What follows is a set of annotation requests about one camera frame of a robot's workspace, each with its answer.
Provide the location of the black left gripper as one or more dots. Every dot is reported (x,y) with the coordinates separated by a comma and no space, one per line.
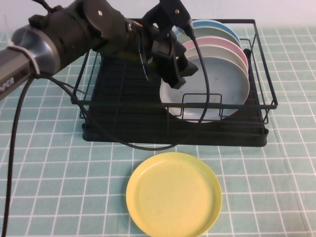
(165,49)

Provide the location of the grey blue plate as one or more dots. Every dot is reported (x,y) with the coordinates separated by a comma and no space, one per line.
(227,81)

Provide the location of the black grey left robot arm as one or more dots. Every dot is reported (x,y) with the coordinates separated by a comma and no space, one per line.
(74,37)

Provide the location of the cream white plate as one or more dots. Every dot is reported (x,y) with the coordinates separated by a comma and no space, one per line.
(222,51)

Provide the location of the pale green plate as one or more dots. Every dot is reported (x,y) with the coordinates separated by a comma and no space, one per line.
(212,33)

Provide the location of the pink plate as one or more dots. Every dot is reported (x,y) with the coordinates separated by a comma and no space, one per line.
(222,42)

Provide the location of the yellow plate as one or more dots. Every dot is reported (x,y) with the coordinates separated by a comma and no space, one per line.
(172,197)

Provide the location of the black plastic drain tray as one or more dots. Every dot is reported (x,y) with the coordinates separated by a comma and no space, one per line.
(138,128)

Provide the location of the white zip tie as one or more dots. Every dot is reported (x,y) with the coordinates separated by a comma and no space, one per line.
(32,61)

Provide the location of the green checked tablecloth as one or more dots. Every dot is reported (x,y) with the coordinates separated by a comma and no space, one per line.
(49,172)

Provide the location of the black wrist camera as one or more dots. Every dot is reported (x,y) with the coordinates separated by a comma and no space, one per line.
(172,10)

